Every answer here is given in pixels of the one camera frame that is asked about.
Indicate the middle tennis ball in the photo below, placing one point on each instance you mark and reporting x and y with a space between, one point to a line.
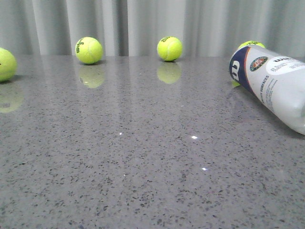
169 48

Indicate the far left tennis ball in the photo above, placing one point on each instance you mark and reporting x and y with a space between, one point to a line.
8 65

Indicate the Roland Garros tennis ball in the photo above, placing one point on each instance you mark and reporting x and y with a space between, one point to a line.
251 43

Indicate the white blue tennis ball can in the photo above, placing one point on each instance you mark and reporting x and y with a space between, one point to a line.
278 82

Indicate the grey curtain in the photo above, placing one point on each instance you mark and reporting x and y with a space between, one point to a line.
212 28

